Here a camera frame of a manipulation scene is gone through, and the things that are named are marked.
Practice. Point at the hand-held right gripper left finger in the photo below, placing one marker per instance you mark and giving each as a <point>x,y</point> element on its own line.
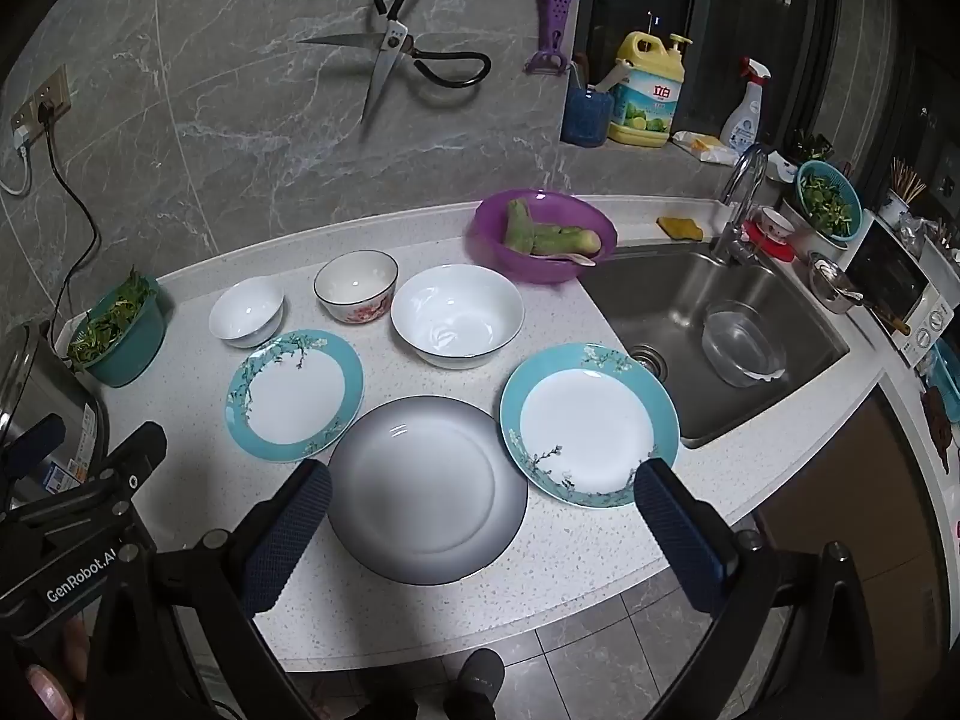
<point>292,532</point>

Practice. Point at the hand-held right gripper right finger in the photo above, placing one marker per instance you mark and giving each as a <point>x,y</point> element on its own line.
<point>675,532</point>

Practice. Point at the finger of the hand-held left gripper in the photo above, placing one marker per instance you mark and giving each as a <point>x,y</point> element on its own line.
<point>139,454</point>
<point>30,444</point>

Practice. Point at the small white bowl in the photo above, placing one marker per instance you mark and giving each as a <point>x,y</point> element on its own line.
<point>246,311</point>

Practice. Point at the person's left hand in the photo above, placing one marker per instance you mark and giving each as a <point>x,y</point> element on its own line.
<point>49,682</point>

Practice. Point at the steel rice cooker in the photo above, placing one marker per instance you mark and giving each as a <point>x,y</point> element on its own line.
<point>45,397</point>

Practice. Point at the teal plastic basin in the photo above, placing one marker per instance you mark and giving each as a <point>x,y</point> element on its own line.
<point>135,349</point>

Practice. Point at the teal-rimmed floral plate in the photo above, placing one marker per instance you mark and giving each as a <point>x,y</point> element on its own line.
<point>296,397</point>
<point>585,420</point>

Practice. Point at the leafy greens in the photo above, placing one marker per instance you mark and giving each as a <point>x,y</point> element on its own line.
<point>109,319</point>

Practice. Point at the grey gradient plate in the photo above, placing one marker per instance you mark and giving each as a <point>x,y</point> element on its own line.
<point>427,487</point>

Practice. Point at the steel sink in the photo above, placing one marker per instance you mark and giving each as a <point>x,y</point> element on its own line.
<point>667,390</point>

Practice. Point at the clear glass bowl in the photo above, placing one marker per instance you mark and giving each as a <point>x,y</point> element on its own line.
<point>742,349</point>

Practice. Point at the dark slipper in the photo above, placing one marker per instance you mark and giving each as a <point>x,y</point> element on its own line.
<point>480,679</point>

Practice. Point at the floral dark-rimmed bowl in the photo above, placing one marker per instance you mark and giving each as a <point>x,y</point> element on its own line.
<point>356,289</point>

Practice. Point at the large white bowl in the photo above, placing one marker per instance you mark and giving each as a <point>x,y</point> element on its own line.
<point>456,319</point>

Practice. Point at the white spoon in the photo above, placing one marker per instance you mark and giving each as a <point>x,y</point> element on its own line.
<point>574,260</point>

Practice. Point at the steel saucepan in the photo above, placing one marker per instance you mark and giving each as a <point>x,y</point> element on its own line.
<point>829,285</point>

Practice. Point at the red mat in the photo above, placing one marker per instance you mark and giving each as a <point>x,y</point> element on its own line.
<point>765,244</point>

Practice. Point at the yellow sponge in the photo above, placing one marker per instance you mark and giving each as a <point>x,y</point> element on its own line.
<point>680,229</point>

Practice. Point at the green lettuce stem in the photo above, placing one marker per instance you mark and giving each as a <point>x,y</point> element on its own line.
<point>570,240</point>
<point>517,225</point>

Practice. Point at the blue plastic basket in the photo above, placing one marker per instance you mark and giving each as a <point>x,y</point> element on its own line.
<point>949,382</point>

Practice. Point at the small patterned bowl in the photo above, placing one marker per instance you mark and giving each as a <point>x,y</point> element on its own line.
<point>777,223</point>

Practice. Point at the white toaster oven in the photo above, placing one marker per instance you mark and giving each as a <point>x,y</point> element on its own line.
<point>926,300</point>

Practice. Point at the purple plastic basin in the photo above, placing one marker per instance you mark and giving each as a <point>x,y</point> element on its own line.
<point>487,244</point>

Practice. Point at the teal colander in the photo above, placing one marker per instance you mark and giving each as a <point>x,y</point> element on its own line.
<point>840,229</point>

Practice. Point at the steel faucet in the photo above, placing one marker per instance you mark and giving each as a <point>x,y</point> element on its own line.
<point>739,180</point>

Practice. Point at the chopped green vegetables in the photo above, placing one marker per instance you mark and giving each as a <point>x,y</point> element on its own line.
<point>825,202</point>

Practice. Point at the white yellow packet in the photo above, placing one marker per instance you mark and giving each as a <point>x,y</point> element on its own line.
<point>701,146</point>

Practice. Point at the white chopstick holder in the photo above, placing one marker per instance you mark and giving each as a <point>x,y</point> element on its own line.
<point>894,210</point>

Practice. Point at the green potted plant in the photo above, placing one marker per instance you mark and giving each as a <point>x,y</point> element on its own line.
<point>808,148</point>

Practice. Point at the white spray bottle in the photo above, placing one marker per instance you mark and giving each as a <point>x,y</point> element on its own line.
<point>742,124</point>

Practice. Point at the bundle of wooden chopsticks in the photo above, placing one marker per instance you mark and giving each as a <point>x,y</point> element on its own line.
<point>909,180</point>

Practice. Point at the yellow detergent bottle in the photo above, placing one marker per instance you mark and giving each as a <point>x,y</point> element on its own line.
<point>645,109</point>

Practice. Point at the blue utensil holder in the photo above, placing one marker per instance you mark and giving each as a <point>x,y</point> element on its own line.
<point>586,116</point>

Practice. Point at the white brush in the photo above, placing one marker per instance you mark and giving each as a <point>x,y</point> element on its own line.
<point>615,73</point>

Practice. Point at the purple peeler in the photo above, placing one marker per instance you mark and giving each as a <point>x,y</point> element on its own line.
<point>555,7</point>

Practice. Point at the wall socket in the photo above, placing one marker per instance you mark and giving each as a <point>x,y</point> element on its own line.
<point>41,101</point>

